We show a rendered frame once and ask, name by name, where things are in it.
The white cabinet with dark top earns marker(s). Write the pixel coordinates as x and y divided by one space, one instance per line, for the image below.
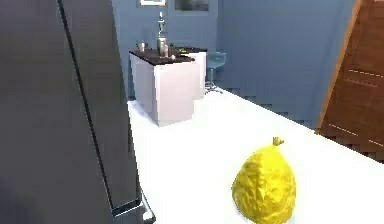
166 90

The blue bar stool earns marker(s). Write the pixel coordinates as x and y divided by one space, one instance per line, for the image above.
215 68

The small pale round object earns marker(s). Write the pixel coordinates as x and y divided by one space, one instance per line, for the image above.
173 57

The tall silver bottle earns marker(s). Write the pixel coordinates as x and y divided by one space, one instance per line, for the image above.
161 38

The small grey cup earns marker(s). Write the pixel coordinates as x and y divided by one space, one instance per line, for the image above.
142 46

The dark window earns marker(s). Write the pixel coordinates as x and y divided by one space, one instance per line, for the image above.
191 4

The dark grey fridge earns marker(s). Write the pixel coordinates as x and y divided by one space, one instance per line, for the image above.
50 110

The brown wooden door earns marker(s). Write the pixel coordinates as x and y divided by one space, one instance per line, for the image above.
358 83

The framed wall picture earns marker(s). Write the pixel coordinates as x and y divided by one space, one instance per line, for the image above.
153 2

